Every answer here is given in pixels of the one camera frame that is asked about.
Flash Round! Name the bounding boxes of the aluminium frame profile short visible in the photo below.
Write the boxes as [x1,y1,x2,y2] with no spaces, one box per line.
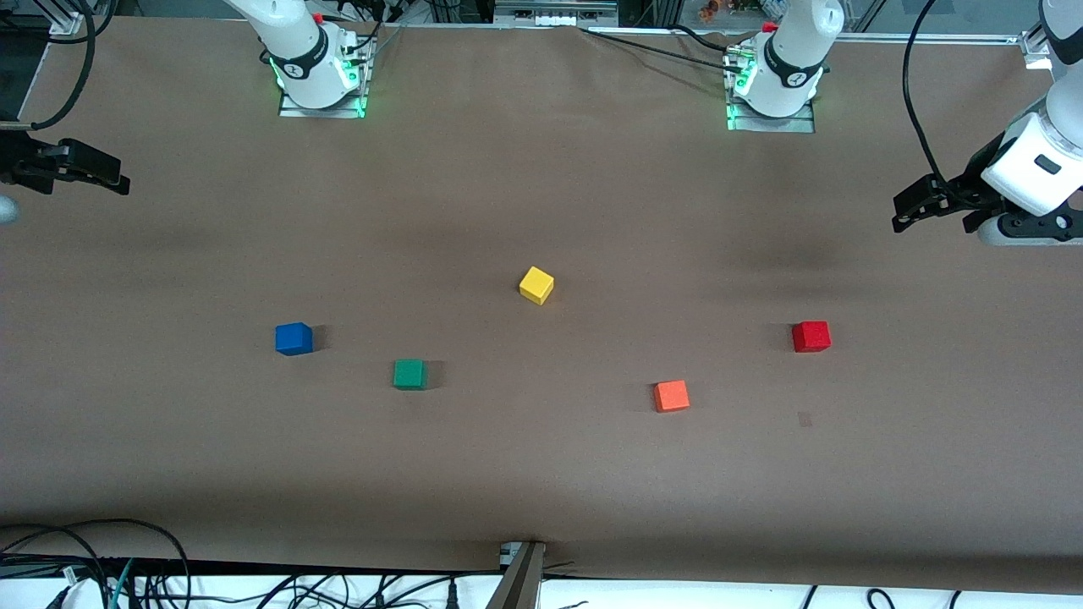
[47,0,94,36]

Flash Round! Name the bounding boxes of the brown table cover sheet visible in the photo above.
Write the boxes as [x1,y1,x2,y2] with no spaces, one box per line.
[0,17,1083,593]

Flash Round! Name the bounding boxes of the aluminium bar with bracket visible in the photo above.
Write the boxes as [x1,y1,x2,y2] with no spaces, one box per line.
[487,541,547,609]

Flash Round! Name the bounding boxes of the black left base cable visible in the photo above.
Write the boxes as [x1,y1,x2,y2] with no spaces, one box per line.
[580,25,745,75]

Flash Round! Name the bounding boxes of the black looped floor cable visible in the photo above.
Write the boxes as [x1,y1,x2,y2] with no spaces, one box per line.
[0,518,192,609]

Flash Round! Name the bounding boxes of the teal floor cable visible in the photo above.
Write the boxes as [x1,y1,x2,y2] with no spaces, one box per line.
[106,558,136,609]

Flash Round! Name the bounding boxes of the black floor cable bundle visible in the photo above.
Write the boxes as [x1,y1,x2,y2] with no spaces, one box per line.
[135,571,502,609]

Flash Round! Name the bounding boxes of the blue cube block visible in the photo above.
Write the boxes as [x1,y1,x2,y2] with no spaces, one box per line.
[275,322,314,357]

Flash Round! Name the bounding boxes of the black right base cables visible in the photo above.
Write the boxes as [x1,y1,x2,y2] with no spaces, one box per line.
[322,0,409,62]

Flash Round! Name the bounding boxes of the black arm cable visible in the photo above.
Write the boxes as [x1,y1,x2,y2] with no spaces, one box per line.
[902,0,961,204]
[0,0,96,132]

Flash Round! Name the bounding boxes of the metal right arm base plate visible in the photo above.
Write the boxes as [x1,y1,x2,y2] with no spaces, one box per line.
[279,38,371,119]

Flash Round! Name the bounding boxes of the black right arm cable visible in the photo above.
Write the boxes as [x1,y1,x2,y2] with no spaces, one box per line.
[0,0,96,132]

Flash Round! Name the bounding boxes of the yellow cube block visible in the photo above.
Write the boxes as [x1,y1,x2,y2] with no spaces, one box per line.
[519,266,555,306]

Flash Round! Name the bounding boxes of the white power strip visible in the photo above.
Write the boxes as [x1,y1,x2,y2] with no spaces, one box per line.
[495,0,618,26]

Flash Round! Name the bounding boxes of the aluminium frame profile with rail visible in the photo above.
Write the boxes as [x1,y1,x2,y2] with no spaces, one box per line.
[846,25,1057,70]

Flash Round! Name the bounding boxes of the red cube block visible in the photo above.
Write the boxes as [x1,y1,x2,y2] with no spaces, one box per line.
[792,321,832,354]

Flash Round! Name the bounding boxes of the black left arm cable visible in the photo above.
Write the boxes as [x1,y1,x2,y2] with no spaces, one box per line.
[902,0,961,204]

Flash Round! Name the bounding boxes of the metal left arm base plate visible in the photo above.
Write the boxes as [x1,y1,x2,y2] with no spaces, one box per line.
[726,93,816,134]

